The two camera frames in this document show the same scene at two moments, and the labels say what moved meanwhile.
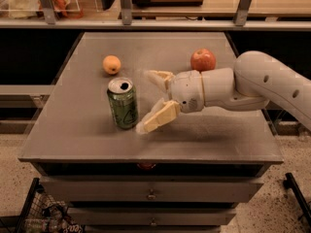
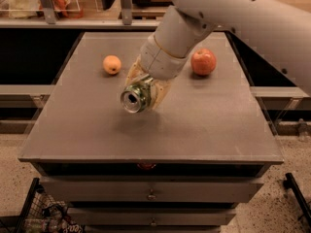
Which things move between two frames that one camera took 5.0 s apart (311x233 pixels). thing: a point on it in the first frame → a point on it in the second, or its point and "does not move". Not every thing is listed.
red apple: [203, 59] does not move
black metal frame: [291, 183] does not move
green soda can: [123, 103] → [136, 97]
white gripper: [186, 90] → [159, 62]
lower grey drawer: [149, 216] does not move
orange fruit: [112, 64] does not move
